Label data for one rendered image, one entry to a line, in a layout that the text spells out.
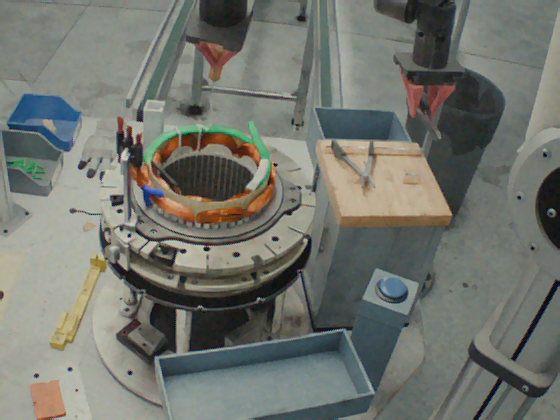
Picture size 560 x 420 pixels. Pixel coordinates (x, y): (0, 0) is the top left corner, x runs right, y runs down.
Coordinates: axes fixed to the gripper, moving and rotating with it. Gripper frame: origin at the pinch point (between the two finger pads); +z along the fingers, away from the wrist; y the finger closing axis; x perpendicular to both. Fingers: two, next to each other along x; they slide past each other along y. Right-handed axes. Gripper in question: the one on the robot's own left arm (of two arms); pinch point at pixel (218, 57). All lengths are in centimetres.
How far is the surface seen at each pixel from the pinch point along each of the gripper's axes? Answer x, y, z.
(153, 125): -8.8, 1.3, 17.2
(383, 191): 28.2, -1.8, 25.8
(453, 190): 80, -87, 152
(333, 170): 19.7, -4.6, 27.5
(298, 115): 15, -129, 186
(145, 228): -4.9, 18.3, 16.2
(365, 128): 26, -23, 39
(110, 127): -31, -29, 70
